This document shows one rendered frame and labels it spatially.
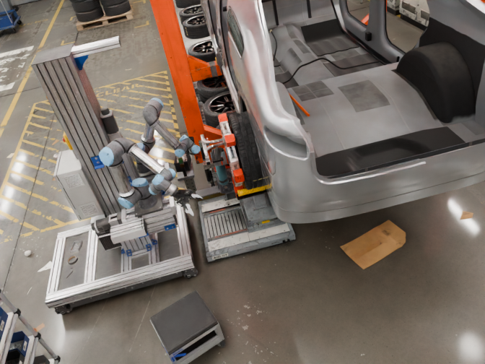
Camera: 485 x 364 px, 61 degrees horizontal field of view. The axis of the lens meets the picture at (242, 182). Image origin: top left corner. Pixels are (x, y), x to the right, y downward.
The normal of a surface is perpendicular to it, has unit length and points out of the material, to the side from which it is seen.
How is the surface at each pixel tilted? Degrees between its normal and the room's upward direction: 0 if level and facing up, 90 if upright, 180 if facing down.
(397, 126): 20
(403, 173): 90
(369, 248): 1
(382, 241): 2
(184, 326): 0
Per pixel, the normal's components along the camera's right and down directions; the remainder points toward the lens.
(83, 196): 0.22, 0.58
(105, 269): -0.16, -0.76
